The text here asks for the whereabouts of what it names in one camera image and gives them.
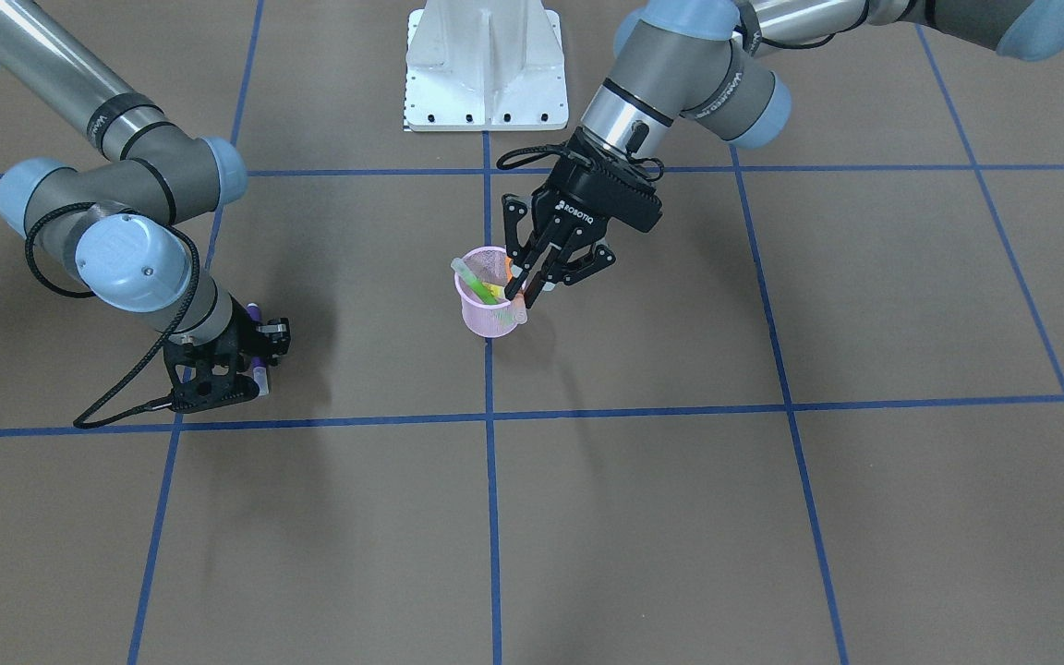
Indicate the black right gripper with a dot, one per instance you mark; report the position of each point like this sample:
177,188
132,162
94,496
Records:
241,341

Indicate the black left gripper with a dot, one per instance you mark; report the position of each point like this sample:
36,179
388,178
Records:
587,205

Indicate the yellow highlighter pen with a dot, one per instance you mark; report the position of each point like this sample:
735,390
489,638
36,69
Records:
492,296

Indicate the purple highlighter pen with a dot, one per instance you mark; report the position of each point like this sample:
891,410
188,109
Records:
258,369

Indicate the green highlighter pen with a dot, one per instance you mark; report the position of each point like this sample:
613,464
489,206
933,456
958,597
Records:
470,279

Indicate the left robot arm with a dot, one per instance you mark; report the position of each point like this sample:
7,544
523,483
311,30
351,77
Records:
697,60

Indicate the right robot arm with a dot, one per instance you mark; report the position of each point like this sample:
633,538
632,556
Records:
112,232

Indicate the pink mesh pen holder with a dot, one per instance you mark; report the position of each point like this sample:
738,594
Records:
480,277

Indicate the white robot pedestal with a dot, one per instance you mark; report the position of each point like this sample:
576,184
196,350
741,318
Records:
475,66

